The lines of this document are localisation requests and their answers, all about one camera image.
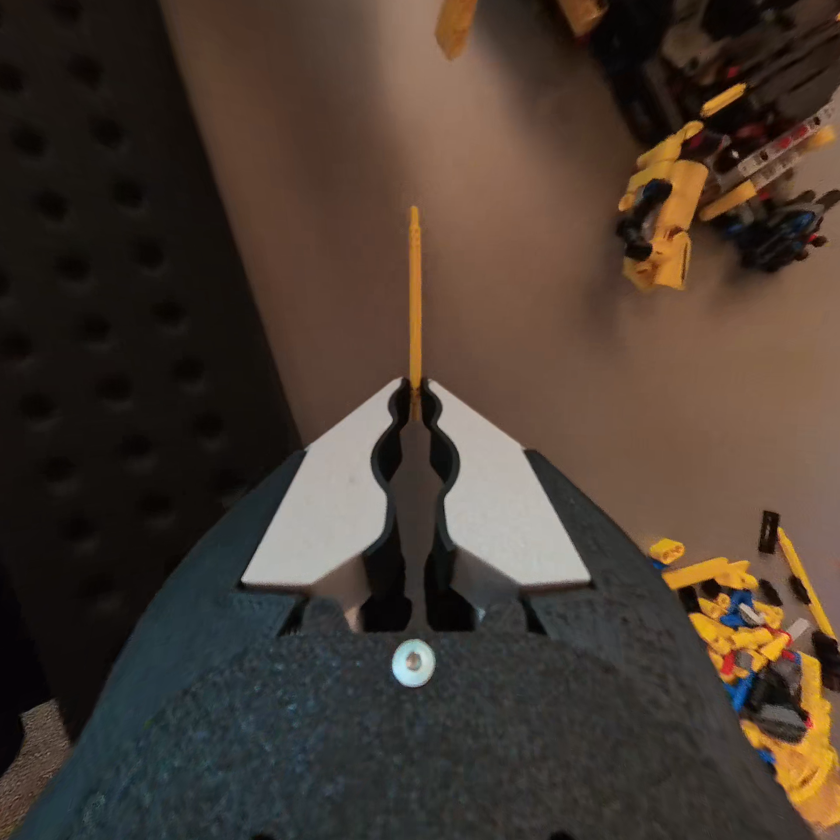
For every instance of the grey black brick chassis module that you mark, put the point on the grey black brick chassis module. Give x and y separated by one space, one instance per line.
774 229

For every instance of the grey desk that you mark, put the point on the grey desk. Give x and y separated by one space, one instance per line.
525 328

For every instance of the yellow thin brick rod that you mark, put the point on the yellow thin brick rod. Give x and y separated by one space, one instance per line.
414 295

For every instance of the yellow curved brick piece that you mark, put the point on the yellow curved brick piece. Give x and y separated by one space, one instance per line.
804 577

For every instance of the black flat brick piece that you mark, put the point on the black flat brick piece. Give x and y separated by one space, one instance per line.
768 531

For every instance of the yellow toy brick car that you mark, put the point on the yellow toy brick car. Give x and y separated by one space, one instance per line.
695 39

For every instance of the yellow brick side panel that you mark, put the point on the yellow brick side panel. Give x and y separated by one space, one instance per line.
456 26

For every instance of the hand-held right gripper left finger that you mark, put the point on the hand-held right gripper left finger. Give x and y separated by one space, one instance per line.
315 525

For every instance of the yellow brick pile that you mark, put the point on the yellow brick pile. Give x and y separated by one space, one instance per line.
754 630

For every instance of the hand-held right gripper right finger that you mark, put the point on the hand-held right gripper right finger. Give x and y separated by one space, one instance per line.
512 525

